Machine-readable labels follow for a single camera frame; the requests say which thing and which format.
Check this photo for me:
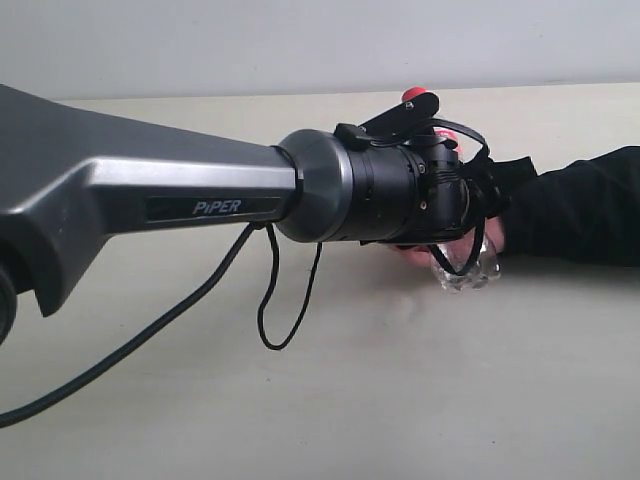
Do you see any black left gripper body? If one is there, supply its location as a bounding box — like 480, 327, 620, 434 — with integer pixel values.
411, 142, 469, 245

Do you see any black-sleeved forearm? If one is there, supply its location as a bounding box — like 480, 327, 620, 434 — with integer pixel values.
487, 146, 639, 267

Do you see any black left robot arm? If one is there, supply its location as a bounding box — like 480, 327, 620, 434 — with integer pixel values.
1, 86, 471, 333

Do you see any clear red-label cola bottle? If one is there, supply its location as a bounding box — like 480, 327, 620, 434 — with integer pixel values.
397, 114, 500, 291

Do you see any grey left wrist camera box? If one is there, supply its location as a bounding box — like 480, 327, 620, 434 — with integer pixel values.
359, 86, 440, 140

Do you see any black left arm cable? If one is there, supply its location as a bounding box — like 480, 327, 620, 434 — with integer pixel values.
0, 117, 494, 429

